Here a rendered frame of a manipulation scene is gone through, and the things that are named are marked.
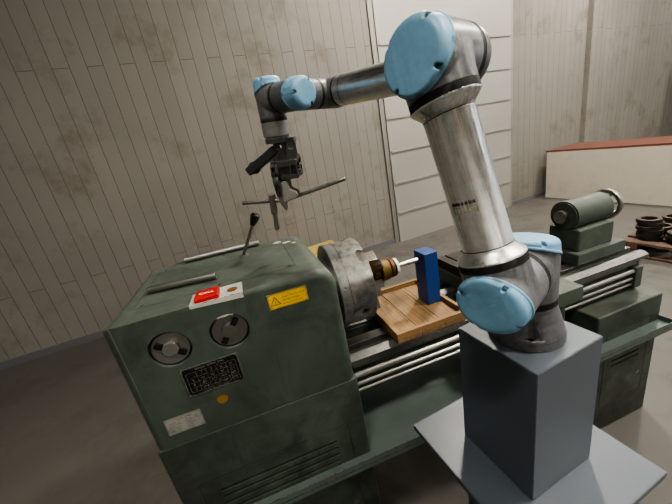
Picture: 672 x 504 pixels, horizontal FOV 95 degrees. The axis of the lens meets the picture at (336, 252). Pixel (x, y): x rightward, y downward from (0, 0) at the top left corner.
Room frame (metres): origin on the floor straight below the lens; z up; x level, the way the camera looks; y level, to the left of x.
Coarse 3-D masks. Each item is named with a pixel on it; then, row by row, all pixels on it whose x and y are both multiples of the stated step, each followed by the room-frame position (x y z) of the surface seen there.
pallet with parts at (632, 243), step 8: (640, 216) 2.90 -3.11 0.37; (648, 216) 2.87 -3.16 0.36; (656, 216) 2.82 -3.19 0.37; (664, 216) 3.03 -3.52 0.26; (640, 224) 2.82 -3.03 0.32; (648, 224) 2.76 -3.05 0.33; (656, 224) 2.72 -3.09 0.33; (664, 224) 2.93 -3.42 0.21; (640, 232) 2.80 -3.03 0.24; (648, 232) 2.74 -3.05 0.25; (656, 232) 2.71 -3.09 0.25; (664, 232) 2.83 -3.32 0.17; (632, 240) 2.83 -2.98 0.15; (640, 240) 2.79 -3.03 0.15; (648, 240) 2.74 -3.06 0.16; (656, 240) 2.71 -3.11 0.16; (664, 240) 2.71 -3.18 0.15; (632, 248) 2.79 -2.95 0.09; (640, 248) 2.79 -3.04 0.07; (664, 248) 2.57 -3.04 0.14; (656, 256) 2.66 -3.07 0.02; (664, 256) 2.63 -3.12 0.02
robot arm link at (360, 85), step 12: (348, 72) 0.87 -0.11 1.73; (360, 72) 0.82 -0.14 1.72; (372, 72) 0.79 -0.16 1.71; (324, 84) 0.90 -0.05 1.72; (336, 84) 0.87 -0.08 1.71; (348, 84) 0.84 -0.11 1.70; (360, 84) 0.81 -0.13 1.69; (372, 84) 0.79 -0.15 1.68; (384, 84) 0.76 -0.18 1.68; (324, 96) 0.90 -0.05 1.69; (336, 96) 0.88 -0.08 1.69; (348, 96) 0.85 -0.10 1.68; (360, 96) 0.83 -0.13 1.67; (372, 96) 0.81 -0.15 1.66; (384, 96) 0.79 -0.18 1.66; (324, 108) 0.93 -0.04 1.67; (336, 108) 0.97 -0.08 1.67
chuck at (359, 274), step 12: (348, 240) 1.08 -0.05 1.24; (348, 252) 1.01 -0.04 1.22; (348, 264) 0.97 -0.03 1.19; (360, 264) 0.97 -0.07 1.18; (348, 276) 0.94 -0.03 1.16; (360, 276) 0.95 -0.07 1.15; (372, 276) 0.95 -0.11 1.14; (360, 288) 0.93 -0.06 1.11; (372, 288) 0.94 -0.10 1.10; (360, 300) 0.93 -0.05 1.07; (372, 300) 0.94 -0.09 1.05; (360, 312) 0.94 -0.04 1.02; (372, 312) 0.96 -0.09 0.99
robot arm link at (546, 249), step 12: (516, 240) 0.55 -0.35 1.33; (528, 240) 0.55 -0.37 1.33; (540, 240) 0.54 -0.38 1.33; (552, 240) 0.53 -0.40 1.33; (540, 252) 0.52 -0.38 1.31; (552, 252) 0.52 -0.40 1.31; (540, 264) 0.50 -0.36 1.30; (552, 264) 0.52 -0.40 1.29; (552, 276) 0.50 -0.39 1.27; (552, 288) 0.52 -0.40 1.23; (552, 300) 0.53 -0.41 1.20
